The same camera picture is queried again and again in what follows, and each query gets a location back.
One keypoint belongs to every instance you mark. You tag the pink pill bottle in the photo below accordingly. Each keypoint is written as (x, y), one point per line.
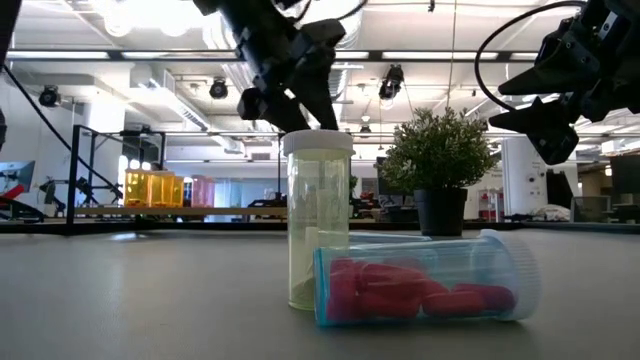
(202, 192)

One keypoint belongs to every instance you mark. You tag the wooden shelf black frame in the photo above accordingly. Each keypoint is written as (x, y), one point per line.
(225, 211)

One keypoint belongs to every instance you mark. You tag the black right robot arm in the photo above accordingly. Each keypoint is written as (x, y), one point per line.
(625, 15)

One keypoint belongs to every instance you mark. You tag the tall yellow pill bottle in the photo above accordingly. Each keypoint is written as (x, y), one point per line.
(310, 200)

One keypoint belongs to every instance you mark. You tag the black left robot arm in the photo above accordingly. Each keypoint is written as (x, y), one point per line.
(240, 22)

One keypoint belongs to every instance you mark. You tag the black ceiling spotlight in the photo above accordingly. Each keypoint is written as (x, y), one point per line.
(49, 96)
(218, 89)
(391, 82)

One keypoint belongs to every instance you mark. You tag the blue bottle red pills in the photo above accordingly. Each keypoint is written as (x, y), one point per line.
(475, 270)

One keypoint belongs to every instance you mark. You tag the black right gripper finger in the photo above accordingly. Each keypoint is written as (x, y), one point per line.
(545, 125)
(560, 75)

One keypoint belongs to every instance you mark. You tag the green potted plant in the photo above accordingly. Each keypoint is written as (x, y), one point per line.
(437, 150)

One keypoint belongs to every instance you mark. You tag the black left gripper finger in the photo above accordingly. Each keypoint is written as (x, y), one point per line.
(317, 100)
(287, 117)

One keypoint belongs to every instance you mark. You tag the silver ceiling air duct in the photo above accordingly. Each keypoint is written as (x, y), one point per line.
(352, 75)

